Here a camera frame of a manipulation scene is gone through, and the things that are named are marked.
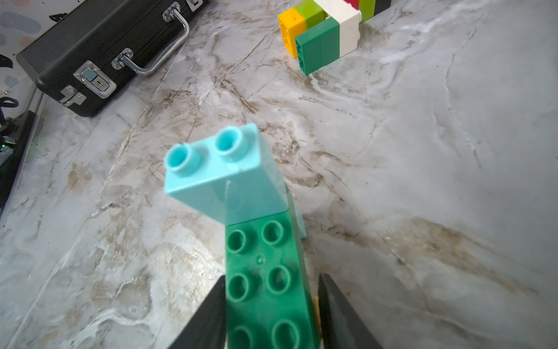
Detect black case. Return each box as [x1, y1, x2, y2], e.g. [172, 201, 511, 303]
[16, 1, 208, 117]

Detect white long lego brick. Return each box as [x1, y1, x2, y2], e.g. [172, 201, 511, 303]
[315, 0, 362, 57]

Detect lime green lego brick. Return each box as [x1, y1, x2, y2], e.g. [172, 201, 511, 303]
[358, 0, 376, 23]
[294, 0, 327, 29]

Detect orange yellow lego brick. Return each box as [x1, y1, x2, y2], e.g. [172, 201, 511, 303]
[278, 7, 307, 59]

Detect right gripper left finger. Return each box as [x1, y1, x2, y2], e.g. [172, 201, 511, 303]
[169, 275, 227, 349]

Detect dark green small lego brick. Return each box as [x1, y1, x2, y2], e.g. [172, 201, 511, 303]
[295, 17, 340, 75]

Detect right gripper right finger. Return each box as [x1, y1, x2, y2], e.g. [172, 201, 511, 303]
[318, 273, 383, 349]

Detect red lego brick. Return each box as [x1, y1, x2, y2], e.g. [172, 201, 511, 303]
[344, 0, 360, 10]

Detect light blue lego brick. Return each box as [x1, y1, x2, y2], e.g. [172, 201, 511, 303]
[286, 186, 307, 240]
[164, 124, 289, 225]

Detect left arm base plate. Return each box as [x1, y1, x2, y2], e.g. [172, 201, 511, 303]
[1, 111, 37, 210]

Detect black small lego brick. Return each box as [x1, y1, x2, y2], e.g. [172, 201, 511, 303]
[374, 0, 392, 15]

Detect dark green long lego brick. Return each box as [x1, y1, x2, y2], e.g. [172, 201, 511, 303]
[225, 209, 321, 348]

